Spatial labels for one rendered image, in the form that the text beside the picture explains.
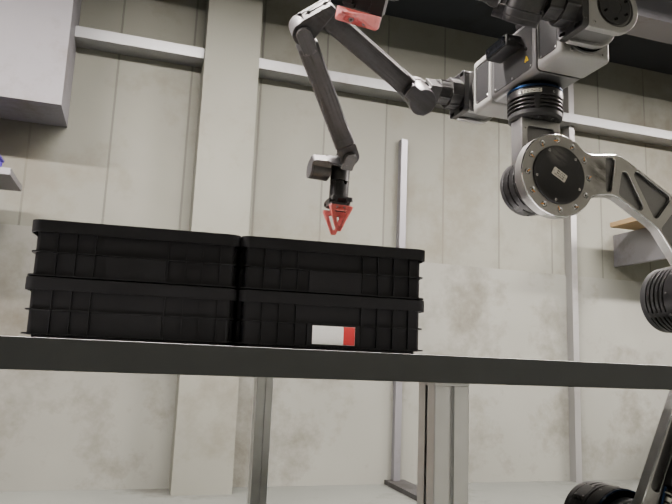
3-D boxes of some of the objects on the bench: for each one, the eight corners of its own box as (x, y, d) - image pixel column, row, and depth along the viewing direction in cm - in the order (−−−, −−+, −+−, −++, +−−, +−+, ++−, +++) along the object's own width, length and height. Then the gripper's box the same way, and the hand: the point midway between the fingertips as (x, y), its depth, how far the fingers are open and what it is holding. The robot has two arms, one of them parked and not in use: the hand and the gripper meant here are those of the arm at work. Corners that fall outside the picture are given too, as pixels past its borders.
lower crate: (384, 356, 165) (385, 309, 167) (425, 357, 136) (426, 300, 138) (226, 350, 156) (229, 300, 158) (234, 349, 128) (238, 288, 130)
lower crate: (225, 350, 156) (229, 300, 158) (234, 349, 128) (238, 288, 130) (49, 342, 148) (55, 290, 150) (16, 339, 119) (23, 275, 121)
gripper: (355, 179, 188) (351, 231, 186) (346, 188, 199) (342, 237, 196) (332, 175, 187) (328, 228, 184) (324, 185, 197) (320, 234, 194)
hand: (335, 230), depth 190 cm, fingers open, 6 cm apart
